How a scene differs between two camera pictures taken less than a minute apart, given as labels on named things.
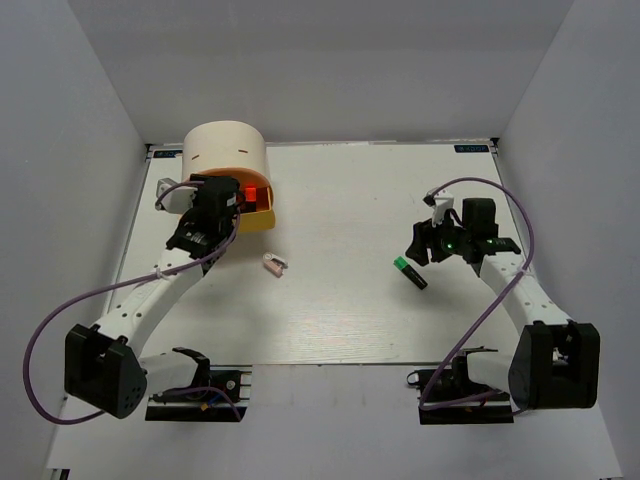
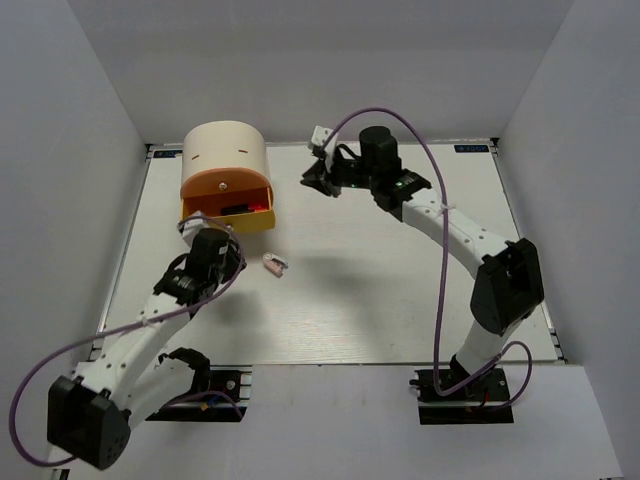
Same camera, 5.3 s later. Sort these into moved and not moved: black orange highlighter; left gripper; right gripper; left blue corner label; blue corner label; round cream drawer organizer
Moved: black orange highlighter; left gripper; right gripper
Not moved: round cream drawer organizer; blue corner label; left blue corner label
